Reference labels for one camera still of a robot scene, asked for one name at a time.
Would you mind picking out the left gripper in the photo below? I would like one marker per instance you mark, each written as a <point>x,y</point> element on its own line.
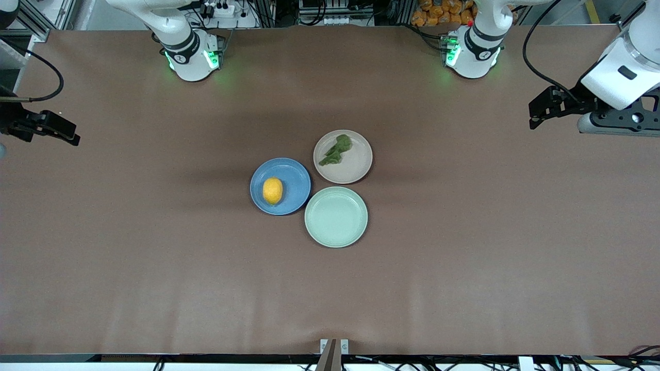
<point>581,102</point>

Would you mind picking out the yellow lemon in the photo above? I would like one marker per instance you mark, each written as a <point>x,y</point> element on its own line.
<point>273,191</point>

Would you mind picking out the green lettuce leaf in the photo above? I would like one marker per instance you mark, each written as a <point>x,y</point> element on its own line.
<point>335,152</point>

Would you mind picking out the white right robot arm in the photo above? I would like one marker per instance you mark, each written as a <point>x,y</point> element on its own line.
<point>188,56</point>

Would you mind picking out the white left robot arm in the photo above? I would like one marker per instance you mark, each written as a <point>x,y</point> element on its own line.
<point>474,51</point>

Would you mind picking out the orange snack packets bag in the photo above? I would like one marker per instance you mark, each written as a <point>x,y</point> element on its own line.
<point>433,13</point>

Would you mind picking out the brown table cover mat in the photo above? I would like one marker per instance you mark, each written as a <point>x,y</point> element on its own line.
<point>154,283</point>

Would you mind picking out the white power strip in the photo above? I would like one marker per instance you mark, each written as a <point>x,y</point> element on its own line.
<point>330,20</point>
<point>221,9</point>

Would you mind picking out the beige round plate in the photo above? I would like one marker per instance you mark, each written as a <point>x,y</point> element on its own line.
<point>356,165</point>

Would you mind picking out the blue round plate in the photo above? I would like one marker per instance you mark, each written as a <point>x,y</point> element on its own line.
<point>296,180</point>

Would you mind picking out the light green round plate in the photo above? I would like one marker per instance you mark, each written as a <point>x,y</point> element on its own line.
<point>336,217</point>

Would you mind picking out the small white box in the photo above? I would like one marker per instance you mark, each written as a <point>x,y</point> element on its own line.
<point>526,364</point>

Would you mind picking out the aluminium frame profile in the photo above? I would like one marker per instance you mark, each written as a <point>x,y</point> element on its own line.
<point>625,27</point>
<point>40,37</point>

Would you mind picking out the silver metal bracket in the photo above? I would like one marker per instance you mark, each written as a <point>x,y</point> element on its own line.
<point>344,345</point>

